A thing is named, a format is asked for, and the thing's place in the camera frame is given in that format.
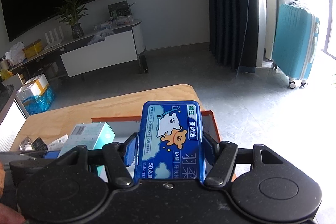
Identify wooden table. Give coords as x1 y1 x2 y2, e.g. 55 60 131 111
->
10 84 201 151

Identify white black TV cabinet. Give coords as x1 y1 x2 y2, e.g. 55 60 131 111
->
10 19 148 77

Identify crumpled blue white bag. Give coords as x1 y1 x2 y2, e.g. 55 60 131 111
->
87 29 114 45

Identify orange white cardboard box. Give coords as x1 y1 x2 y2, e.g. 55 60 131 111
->
91 110 223 162

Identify white wifi router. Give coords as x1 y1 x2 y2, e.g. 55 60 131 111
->
44 26 64 50

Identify teal hard-shell suitcase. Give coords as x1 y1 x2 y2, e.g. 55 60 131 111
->
272 4 320 89

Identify green black picture box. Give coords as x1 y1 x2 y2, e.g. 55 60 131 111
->
108 1 131 20

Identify white yellow cardboard box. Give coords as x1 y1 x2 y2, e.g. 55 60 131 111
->
17 74 49 102

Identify teal white paper box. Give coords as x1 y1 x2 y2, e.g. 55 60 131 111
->
58 122 116 177

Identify left hand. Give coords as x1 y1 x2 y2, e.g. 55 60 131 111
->
0 203 25 224

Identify yellow box on cabinet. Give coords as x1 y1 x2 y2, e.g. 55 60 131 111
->
23 39 43 59

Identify white plastic bag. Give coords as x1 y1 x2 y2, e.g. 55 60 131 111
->
5 42 26 67

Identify blue floss pick box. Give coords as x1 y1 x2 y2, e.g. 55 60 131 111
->
134 101 206 182

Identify green plant in glass vase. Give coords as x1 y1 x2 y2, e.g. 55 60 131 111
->
57 0 88 39

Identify dark blue curtain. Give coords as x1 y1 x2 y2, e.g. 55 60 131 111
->
209 0 259 73

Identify blue plastic bag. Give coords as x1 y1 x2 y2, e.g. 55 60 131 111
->
23 86 55 115

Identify white cube charger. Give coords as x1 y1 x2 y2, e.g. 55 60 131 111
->
47 134 68 151

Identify black power adapter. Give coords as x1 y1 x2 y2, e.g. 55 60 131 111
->
32 138 48 151

